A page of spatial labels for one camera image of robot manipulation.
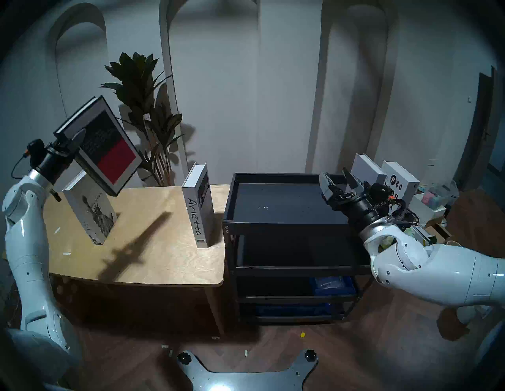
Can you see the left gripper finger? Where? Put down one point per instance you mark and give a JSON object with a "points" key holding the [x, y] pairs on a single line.
{"points": [[77, 142]]}

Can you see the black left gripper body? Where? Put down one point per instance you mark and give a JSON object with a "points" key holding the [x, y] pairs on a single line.
{"points": [[55, 163]]}

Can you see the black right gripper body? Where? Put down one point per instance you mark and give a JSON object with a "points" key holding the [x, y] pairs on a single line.
{"points": [[359, 209]]}

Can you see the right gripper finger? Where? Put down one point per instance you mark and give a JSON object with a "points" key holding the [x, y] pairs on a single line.
{"points": [[327, 187], [353, 179]]}

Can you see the grey Discontent book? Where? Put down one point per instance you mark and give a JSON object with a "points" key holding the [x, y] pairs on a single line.
{"points": [[369, 169]]}

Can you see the black Crime and Punishment book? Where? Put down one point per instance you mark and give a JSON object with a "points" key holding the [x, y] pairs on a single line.
{"points": [[106, 149]]}

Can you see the white Design Hotels yearbook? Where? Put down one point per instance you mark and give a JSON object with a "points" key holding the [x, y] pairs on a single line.
{"points": [[402, 179]]}

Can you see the white Arletta book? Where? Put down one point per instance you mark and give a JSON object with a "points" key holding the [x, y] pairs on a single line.
{"points": [[197, 213]]}

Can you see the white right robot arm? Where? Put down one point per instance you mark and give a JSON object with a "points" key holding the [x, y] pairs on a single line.
{"points": [[434, 268]]}

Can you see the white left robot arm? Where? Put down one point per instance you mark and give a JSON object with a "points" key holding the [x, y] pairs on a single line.
{"points": [[27, 256]]}

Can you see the black metal shelf cart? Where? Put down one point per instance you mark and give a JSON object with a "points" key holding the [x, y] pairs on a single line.
{"points": [[284, 213]]}

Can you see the light wooden display table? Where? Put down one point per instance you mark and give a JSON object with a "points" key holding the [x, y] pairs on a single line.
{"points": [[158, 252]]}

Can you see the grey Statue of Liberty book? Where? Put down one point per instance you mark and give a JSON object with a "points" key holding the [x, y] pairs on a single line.
{"points": [[94, 213]]}

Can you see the white cardboard box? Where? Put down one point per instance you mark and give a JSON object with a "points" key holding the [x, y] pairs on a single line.
{"points": [[424, 211]]}

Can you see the blue plastic bin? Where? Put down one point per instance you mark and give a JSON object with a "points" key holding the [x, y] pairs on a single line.
{"points": [[292, 309], [333, 285]]}

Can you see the clear plastic storage box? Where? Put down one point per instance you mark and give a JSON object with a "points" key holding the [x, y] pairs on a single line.
{"points": [[440, 195]]}

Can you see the brown cardboard box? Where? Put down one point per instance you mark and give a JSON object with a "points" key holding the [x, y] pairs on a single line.
{"points": [[440, 230]]}

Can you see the dark green potted plant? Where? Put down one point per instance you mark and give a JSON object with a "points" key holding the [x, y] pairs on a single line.
{"points": [[136, 79]]}

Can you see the black base knob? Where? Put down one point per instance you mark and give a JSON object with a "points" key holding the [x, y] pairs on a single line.
{"points": [[184, 358], [310, 355]]}

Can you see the white bin with bag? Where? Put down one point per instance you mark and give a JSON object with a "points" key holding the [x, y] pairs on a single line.
{"points": [[473, 313]]}

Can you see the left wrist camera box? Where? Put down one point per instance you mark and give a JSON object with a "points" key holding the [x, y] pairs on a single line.
{"points": [[35, 151]]}

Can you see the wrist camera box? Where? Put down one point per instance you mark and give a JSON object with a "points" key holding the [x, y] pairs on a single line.
{"points": [[382, 192], [35, 151]]}

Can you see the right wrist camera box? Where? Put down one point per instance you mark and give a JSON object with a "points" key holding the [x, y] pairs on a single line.
{"points": [[382, 192]]}

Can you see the grey metal robot base plate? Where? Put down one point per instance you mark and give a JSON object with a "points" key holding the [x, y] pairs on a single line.
{"points": [[244, 382]]}

